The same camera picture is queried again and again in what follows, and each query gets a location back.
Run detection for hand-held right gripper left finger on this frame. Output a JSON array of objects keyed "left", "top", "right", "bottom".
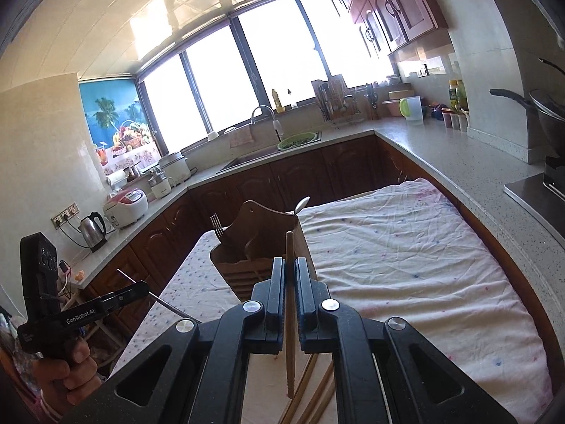
[{"left": 59, "top": 256, "right": 287, "bottom": 424}]

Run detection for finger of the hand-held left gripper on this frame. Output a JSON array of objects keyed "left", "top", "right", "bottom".
[{"left": 99, "top": 280, "right": 149, "bottom": 315}]

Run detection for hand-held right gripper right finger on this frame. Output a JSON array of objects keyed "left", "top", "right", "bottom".
[{"left": 295, "top": 257, "right": 519, "bottom": 424}]

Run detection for metal chopstick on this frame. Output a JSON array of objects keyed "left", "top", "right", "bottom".
[{"left": 117, "top": 269, "right": 200, "bottom": 322}]

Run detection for wooden utensil holder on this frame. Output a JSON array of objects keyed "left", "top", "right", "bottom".
[{"left": 209, "top": 200, "right": 319, "bottom": 303}]

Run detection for person's left hand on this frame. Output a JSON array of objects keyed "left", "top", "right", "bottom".
[{"left": 33, "top": 339, "right": 103, "bottom": 408}]

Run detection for steel electric kettle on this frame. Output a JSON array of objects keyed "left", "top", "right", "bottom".
[{"left": 79, "top": 211, "right": 108, "bottom": 253}]

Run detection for white and red rice cooker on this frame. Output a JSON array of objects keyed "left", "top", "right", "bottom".
[{"left": 102, "top": 188, "right": 149, "bottom": 229}]

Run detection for metal fork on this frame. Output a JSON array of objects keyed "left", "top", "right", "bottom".
[{"left": 210, "top": 213, "right": 227, "bottom": 245}]

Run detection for white dotted tablecloth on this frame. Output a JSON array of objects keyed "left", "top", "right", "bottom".
[{"left": 108, "top": 178, "right": 555, "bottom": 424}]

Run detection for small white blender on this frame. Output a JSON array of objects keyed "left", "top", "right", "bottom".
[{"left": 147, "top": 170, "right": 173, "bottom": 200}]

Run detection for dark wooden lower cabinets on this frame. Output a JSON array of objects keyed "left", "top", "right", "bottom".
[{"left": 83, "top": 134, "right": 446, "bottom": 345}]

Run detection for large white electric cooker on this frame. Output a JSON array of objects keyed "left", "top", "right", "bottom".
[{"left": 157, "top": 151, "right": 191, "bottom": 187}]

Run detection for steel kitchen sink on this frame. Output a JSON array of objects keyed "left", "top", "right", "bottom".
[{"left": 220, "top": 130, "right": 323, "bottom": 174}]

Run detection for green colander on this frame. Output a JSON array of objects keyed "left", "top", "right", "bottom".
[{"left": 276, "top": 132, "right": 318, "bottom": 151}]

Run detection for pink dish cloth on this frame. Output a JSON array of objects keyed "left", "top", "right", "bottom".
[{"left": 228, "top": 126, "right": 256, "bottom": 149}]

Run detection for curved sink faucet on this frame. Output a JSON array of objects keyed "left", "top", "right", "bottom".
[{"left": 250, "top": 105, "right": 284, "bottom": 142}]

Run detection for dish drying rack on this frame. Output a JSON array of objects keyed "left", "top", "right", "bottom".
[{"left": 311, "top": 73, "right": 365, "bottom": 125}]

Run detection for white pitcher green lid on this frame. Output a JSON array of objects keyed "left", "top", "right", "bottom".
[{"left": 399, "top": 95, "right": 425, "bottom": 123}]

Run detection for large kitchen window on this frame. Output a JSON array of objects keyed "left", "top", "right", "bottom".
[{"left": 136, "top": 0, "right": 399, "bottom": 152}]

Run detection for gas stove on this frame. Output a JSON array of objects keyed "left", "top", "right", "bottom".
[{"left": 502, "top": 154, "right": 565, "bottom": 240}]

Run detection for red wooden upper cabinets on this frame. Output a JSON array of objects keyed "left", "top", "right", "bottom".
[{"left": 311, "top": 0, "right": 450, "bottom": 57}]

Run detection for charger with cables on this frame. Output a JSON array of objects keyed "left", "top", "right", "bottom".
[{"left": 57, "top": 259, "right": 74, "bottom": 300}]

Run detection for wall outlet strip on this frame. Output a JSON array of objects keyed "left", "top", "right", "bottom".
[{"left": 50, "top": 202, "right": 81, "bottom": 229}]

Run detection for tropical fruit wall poster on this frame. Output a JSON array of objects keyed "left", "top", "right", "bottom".
[{"left": 79, "top": 80, "right": 160, "bottom": 178}]

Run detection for black-handled wok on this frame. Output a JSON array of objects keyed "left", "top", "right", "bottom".
[{"left": 488, "top": 88, "right": 565, "bottom": 152}]

